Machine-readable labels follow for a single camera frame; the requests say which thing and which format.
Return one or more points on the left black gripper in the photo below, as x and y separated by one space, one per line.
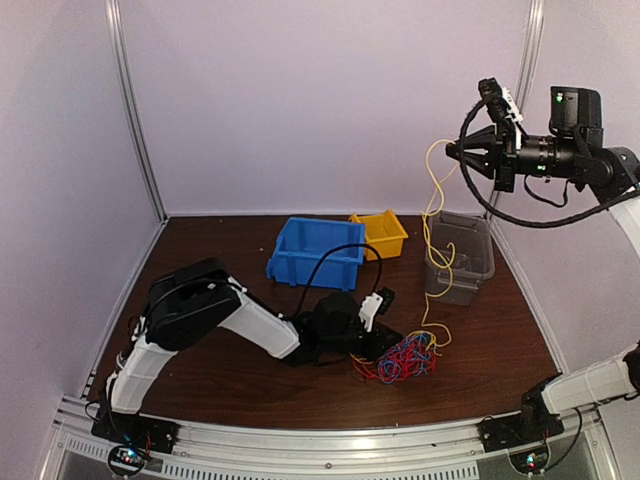
380 342

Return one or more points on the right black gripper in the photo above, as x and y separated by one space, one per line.
492 138

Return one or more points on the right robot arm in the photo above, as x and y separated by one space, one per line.
573 151

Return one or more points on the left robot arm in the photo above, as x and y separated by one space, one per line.
185 306

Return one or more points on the yellow plastic bin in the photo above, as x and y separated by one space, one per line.
384 232

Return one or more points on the clear grey plastic container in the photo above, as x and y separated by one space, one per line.
459 258

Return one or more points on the blue plastic bin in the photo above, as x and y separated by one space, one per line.
302 242

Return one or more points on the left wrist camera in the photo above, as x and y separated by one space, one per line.
377 303

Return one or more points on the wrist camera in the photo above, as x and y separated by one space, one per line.
377 303
503 111

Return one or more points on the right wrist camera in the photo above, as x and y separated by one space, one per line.
503 111

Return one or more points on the right aluminium frame post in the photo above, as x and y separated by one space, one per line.
533 35

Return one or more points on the aluminium frame post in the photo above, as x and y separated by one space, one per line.
118 42
533 35

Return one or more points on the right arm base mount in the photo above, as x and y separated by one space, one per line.
520 430

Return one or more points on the aluminium front rail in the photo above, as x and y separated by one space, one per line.
452 450

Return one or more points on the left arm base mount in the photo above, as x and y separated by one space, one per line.
142 432

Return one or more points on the left aluminium frame post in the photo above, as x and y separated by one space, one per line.
118 42

